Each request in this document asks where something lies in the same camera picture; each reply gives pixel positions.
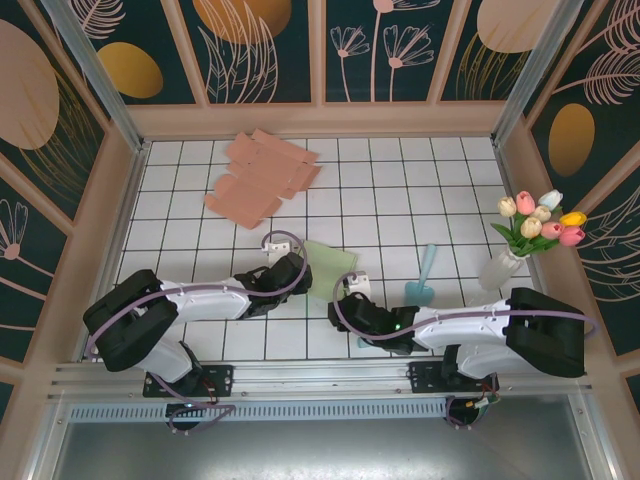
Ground light blue toy trowel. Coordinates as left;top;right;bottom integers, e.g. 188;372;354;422
403;243;438;306

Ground aluminium corner post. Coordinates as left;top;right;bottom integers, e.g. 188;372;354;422
39;0;151;154
491;0;586;147

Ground pink flower outline wall panel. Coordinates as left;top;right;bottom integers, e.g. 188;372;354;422
319;0;441;105

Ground large beige oval wall panel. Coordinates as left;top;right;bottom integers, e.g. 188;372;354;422
0;0;109;226

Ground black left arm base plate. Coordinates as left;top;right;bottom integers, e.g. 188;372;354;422
143;364;235;399

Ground feather and orange circle panel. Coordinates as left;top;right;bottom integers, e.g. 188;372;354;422
179;0;321;106

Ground white feather outline wall panel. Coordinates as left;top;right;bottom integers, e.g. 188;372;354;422
574;164;640;356

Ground slotted grey cable duct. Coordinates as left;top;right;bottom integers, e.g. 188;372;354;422
67;403;451;424

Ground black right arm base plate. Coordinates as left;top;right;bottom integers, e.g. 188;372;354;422
408;360;501;394

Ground pink paper box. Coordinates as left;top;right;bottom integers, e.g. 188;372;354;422
203;128;322;231

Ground gold oval wall panel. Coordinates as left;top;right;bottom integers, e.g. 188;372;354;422
49;0;209;106

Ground light green sheet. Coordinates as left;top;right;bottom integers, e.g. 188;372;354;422
301;239;360;301

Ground aluminium mounting rail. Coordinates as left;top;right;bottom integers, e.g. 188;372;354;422
47;354;594;401

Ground small flower outline wall panel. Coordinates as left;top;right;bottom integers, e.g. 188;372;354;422
0;159;71;366

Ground artificial tulip bouquet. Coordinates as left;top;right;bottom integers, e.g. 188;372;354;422
490;189;589;259

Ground white ribbed vase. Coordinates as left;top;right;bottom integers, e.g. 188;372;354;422
478;247;527;292

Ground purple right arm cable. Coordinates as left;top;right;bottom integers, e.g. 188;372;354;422
332;271;601;430

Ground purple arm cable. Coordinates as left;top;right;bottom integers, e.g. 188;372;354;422
332;271;601;430
84;229;309;435

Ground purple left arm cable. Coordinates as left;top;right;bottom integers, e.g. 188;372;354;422
84;229;309;435

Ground beige oval gold line panel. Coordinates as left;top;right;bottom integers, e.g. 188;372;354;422
437;0;536;104

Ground orange oval feather wall panel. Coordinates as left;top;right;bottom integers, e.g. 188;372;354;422
522;0;640;206

